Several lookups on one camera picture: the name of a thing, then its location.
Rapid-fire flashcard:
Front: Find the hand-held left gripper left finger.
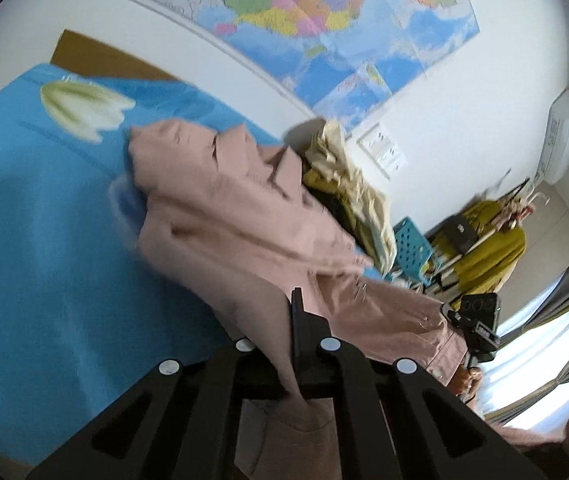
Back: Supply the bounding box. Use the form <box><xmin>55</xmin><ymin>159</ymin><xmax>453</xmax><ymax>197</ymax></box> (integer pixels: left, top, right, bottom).
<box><xmin>24</xmin><ymin>337</ymin><xmax>287</xmax><ymax>480</ymax></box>

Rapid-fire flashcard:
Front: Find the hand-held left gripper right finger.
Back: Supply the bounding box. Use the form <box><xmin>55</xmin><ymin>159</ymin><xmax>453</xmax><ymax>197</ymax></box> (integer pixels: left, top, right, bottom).
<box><xmin>291</xmin><ymin>288</ymin><xmax>551</xmax><ymax>480</ymax></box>

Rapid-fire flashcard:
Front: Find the pink garment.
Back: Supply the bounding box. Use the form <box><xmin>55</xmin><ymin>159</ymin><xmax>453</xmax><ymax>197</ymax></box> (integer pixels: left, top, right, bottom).
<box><xmin>124</xmin><ymin>120</ymin><xmax>470</xmax><ymax>480</ymax></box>

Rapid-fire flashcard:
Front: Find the clothes rack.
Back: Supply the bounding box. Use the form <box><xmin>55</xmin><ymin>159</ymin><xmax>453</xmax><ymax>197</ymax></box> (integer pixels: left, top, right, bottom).
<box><xmin>484</xmin><ymin>177</ymin><xmax>552</xmax><ymax>221</ymax></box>

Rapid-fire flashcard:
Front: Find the yellow hanging garment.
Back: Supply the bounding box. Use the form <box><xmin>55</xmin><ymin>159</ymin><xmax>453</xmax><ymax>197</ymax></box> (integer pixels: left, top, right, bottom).
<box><xmin>427</xmin><ymin>200</ymin><xmax>527</xmax><ymax>296</ymax></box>

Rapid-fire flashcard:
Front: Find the black handbag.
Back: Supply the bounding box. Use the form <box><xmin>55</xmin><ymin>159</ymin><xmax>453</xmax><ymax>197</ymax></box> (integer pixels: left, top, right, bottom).
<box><xmin>443</xmin><ymin>215</ymin><xmax>479</xmax><ymax>256</ymax></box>

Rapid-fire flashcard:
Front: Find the teal perforated plastic basket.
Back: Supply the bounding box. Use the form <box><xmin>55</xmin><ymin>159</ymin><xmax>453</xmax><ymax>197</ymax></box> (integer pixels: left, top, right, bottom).
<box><xmin>393</xmin><ymin>216</ymin><xmax>436</xmax><ymax>281</ymax></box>

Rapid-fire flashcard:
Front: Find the black garment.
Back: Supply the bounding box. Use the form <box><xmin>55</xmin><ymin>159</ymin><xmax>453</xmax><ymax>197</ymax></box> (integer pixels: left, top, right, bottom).
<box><xmin>321</xmin><ymin>195</ymin><xmax>360</xmax><ymax>241</ymax></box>

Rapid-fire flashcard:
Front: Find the cream garment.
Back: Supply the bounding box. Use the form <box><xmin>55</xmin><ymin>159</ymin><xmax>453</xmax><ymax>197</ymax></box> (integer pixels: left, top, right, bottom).
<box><xmin>305</xmin><ymin>119</ymin><xmax>397</xmax><ymax>271</ymax></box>

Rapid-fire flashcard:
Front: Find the mustard garment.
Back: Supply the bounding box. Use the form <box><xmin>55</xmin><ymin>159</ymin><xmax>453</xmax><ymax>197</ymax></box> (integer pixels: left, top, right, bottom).
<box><xmin>301</xmin><ymin>167</ymin><xmax>365</xmax><ymax>241</ymax></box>

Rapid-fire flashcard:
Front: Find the white air conditioner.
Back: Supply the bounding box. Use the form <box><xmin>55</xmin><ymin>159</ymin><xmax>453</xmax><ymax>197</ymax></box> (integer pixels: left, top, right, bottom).
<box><xmin>537</xmin><ymin>90</ymin><xmax>569</xmax><ymax>184</ymax></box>

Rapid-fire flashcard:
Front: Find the blue floral bed sheet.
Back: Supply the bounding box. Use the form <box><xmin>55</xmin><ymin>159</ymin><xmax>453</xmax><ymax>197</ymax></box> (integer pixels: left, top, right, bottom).
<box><xmin>0</xmin><ymin>62</ymin><xmax>380</xmax><ymax>466</ymax></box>

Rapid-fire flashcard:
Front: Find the brown wooden headboard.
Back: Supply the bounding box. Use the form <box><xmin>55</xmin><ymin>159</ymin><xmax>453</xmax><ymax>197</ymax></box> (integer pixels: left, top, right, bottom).
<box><xmin>49</xmin><ymin>30</ymin><xmax>180</xmax><ymax>83</ymax></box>

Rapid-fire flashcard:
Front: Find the white wall socket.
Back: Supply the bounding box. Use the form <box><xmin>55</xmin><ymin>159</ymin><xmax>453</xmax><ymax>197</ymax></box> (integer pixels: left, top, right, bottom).
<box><xmin>375</xmin><ymin>142</ymin><xmax>401</xmax><ymax>167</ymax></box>
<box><xmin>358</xmin><ymin>122</ymin><xmax>390</xmax><ymax>153</ymax></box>

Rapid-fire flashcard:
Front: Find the colourful wall map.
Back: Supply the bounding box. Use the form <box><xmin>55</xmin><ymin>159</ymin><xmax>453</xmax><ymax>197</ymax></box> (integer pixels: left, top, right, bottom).
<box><xmin>44</xmin><ymin>0</ymin><xmax>481</xmax><ymax>136</ymax></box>

